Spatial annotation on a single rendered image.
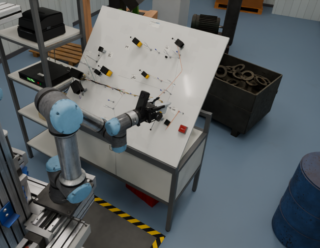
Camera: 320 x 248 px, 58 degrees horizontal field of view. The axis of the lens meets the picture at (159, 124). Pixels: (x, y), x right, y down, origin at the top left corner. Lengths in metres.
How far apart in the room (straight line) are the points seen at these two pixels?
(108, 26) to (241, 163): 2.14
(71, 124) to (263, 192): 2.61
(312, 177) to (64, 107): 1.99
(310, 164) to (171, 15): 4.88
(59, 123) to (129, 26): 1.61
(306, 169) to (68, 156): 1.91
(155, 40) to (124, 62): 0.31
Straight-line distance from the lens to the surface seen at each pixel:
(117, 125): 1.33
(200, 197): 3.13
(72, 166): 1.28
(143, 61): 2.39
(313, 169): 2.63
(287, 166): 3.82
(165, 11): 6.78
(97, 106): 2.49
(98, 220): 2.93
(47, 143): 3.39
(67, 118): 1.10
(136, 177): 2.55
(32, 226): 1.61
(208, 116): 2.51
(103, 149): 2.60
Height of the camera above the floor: 2.40
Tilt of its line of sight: 37 degrees down
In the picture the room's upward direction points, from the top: 4 degrees clockwise
